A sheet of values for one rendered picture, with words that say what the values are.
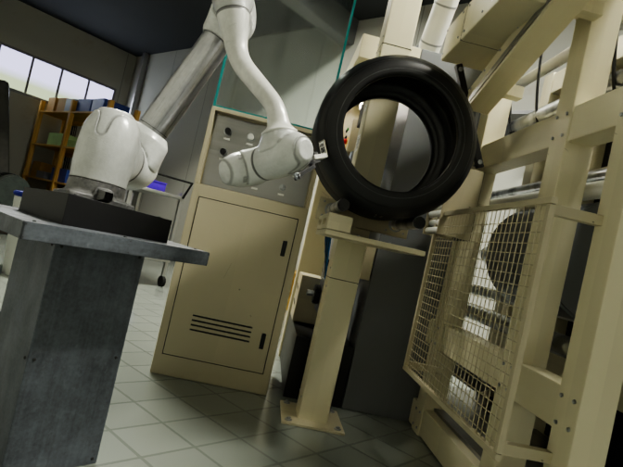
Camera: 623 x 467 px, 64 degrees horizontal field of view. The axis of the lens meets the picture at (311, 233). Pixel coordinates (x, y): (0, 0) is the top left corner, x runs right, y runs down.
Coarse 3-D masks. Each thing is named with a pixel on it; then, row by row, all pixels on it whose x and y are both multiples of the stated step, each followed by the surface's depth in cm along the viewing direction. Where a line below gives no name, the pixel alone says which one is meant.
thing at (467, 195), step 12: (468, 180) 210; (480, 180) 211; (456, 192) 210; (468, 192) 210; (444, 204) 209; (456, 204) 210; (468, 204) 210; (432, 216) 223; (444, 216) 209; (456, 216) 210; (468, 216) 210; (432, 228) 217; (444, 228) 209; (456, 228) 210; (468, 228) 210; (456, 240) 223
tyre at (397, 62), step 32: (384, 64) 175; (416, 64) 176; (352, 96) 174; (384, 96) 204; (416, 96) 204; (448, 96) 176; (320, 128) 176; (448, 128) 203; (448, 160) 203; (352, 192) 175; (384, 192) 174; (416, 192) 175; (448, 192) 178
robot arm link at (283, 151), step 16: (224, 16) 147; (240, 16) 147; (224, 32) 148; (240, 32) 147; (240, 48) 147; (240, 64) 145; (256, 80) 141; (256, 96) 142; (272, 96) 138; (272, 112) 136; (272, 128) 134; (288, 128) 134; (272, 144) 133; (288, 144) 130; (304, 144) 131; (256, 160) 138; (272, 160) 133; (288, 160) 131; (304, 160) 132; (272, 176) 138
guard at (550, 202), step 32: (448, 224) 203; (480, 224) 172; (544, 224) 130; (448, 256) 196; (544, 256) 129; (448, 288) 188; (512, 288) 140; (416, 320) 216; (512, 352) 133; (512, 384) 128
